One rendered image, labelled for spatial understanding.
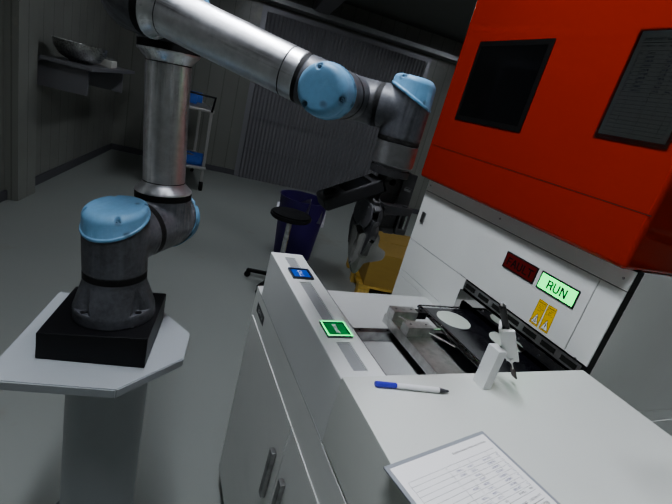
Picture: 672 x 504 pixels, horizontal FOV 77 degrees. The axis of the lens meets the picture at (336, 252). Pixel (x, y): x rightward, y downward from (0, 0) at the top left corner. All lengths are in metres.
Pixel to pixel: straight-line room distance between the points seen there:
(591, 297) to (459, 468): 0.61
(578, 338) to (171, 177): 0.99
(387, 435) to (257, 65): 0.57
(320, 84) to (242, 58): 0.13
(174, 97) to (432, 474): 0.79
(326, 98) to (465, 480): 0.55
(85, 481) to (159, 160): 0.71
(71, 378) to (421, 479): 0.62
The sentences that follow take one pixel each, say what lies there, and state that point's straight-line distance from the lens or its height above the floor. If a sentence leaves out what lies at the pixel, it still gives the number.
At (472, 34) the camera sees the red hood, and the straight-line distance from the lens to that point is 1.60.
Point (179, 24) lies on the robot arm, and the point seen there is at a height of 1.44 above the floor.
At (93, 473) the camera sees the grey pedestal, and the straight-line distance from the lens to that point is 1.15.
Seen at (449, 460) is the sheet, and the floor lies 0.97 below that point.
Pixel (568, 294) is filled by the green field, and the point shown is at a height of 1.10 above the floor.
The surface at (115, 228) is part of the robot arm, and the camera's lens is 0.85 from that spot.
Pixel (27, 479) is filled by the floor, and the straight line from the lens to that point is 1.87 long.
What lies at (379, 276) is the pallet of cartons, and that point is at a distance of 3.32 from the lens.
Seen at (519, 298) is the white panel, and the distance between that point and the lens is 1.27.
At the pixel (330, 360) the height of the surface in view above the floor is 0.96.
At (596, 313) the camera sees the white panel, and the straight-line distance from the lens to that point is 1.14.
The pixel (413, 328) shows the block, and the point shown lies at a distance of 1.12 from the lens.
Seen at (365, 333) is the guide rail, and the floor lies 0.84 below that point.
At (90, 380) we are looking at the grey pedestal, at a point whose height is 0.82.
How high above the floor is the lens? 1.39
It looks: 19 degrees down
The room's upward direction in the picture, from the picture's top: 15 degrees clockwise
